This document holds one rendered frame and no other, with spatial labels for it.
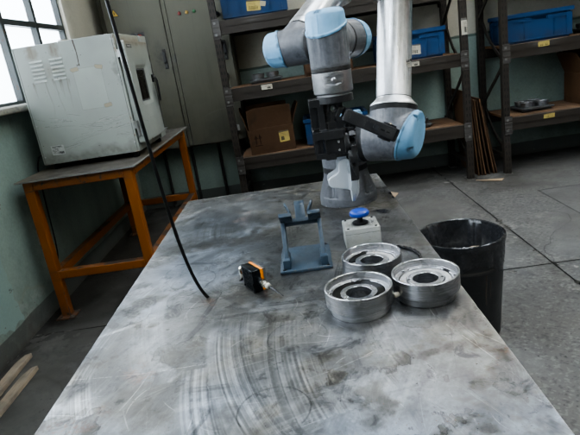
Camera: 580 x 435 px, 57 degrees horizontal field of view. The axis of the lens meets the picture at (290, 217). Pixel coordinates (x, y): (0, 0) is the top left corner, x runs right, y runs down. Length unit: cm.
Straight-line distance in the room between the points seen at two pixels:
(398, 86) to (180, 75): 347
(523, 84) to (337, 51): 432
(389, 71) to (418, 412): 90
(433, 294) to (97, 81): 248
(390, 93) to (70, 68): 209
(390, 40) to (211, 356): 88
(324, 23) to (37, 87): 233
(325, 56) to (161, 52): 374
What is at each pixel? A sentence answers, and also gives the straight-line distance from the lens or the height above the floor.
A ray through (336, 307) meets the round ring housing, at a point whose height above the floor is 83.
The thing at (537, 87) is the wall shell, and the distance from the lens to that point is 531.
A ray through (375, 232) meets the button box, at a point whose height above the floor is 83.
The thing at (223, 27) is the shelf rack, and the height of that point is 145.
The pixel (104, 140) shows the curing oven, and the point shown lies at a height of 90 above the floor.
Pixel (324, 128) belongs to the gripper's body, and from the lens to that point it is 103.
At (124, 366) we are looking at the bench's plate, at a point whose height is 80.
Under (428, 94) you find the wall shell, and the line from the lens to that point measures 499.
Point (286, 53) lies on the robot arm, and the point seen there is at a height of 120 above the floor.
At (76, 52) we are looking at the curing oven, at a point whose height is 136.
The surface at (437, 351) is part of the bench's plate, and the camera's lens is 74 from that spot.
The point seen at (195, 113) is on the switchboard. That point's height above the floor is 83.
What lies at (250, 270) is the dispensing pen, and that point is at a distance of 95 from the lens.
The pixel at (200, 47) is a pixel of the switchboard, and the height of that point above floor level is 135.
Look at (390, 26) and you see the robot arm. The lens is 137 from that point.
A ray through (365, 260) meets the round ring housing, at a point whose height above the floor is 82.
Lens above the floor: 119
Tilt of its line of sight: 17 degrees down
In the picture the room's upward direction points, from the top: 9 degrees counter-clockwise
